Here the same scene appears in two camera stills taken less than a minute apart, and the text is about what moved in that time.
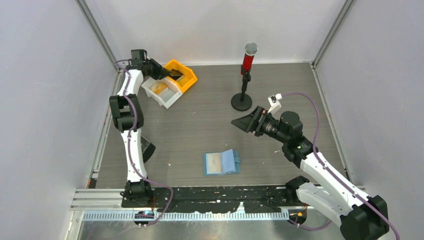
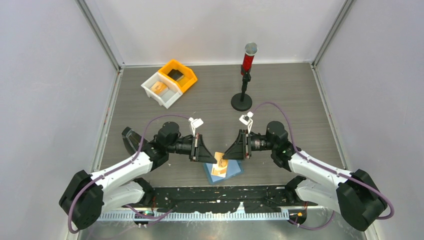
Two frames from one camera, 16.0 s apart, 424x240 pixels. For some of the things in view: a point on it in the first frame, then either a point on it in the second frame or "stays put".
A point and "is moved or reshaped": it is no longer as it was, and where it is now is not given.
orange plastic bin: x=188 y=78 stays put
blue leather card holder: x=220 y=163 is moved or reshaped
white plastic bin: x=166 y=91 stays put
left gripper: x=161 y=72 → x=199 y=152
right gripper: x=253 y=123 → x=242 y=148
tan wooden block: x=158 y=87 stays put
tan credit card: x=214 y=163 is moved or reshaped
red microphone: x=251 y=48 stays put
